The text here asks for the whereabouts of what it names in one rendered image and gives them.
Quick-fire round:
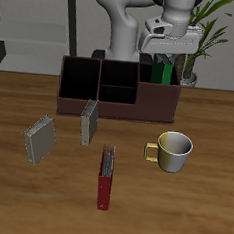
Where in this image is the narrow grey book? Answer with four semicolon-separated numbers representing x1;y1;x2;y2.
77;98;101;148

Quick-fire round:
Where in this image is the green book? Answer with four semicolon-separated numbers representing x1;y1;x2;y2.
149;53;176;87

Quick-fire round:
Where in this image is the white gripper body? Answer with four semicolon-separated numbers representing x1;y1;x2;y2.
138;26;202;59

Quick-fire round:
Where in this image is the grey shelf unit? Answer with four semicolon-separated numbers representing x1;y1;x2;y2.
0;0;82;78

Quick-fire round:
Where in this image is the green pot plant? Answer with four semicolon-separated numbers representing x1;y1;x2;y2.
172;0;234;92

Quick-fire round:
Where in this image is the dark brown desk caddy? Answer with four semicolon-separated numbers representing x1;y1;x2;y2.
54;54;184;126

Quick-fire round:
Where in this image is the red book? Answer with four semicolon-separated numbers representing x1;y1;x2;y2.
95;144;117;213

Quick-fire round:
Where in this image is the wide grey book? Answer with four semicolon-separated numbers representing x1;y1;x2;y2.
20;112;60;169

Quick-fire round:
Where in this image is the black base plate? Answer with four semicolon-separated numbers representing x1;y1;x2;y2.
90;47;155;65

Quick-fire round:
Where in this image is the yellow and white mug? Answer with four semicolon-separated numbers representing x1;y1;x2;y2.
141;129;196;176

